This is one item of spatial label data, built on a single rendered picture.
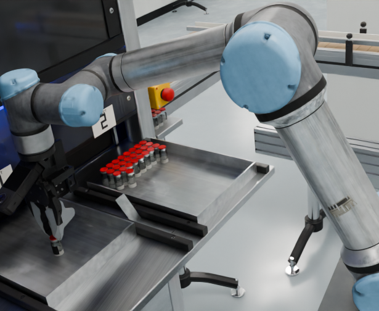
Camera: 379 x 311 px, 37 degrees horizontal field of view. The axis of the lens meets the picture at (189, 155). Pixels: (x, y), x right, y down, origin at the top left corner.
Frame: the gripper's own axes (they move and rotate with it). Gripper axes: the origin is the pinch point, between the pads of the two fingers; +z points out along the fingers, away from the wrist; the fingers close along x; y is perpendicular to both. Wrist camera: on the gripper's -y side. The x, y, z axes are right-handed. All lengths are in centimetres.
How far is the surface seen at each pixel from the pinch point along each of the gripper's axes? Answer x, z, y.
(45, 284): -4.9, 5.4, -7.7
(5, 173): 14.6, -10.0, 2.8
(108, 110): 14.6, -10.6, 37.0
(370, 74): -25, 7, 124
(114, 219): -5.8, 2.6, 13.1
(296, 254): -1, 85, 111
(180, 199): -11.8, 5.2, 29.4
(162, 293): 15, 59, 44
